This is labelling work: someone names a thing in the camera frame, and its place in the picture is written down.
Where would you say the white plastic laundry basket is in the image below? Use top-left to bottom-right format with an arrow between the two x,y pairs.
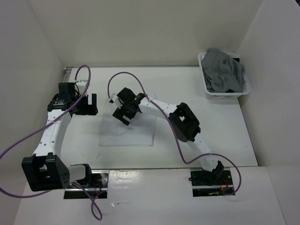
198,48 -> 250,99

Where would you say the grey skirt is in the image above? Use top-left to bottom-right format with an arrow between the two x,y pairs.
201,48 -> 245,93

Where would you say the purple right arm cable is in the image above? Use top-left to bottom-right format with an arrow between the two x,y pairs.
107,72 -> 242,195

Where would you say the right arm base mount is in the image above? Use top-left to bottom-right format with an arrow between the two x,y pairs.
188,169 -> 235,197

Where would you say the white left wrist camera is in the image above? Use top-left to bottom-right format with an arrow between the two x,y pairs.
75,80 -> 89,97

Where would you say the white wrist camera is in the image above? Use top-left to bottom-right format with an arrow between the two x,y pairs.
109,93 -> 122,108
75,80 -> 89,97

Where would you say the white skirt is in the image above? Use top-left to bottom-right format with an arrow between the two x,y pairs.
98,103 -> 157,147

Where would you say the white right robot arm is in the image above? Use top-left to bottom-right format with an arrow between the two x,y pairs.
109,88 -> 224,184

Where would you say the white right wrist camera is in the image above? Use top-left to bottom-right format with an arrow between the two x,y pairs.
109,93 -> 122,108

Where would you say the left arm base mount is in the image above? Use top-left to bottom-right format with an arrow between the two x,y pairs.
63,170 -> 109,200

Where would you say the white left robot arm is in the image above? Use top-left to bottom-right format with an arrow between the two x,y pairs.
22,80 -> 98,192

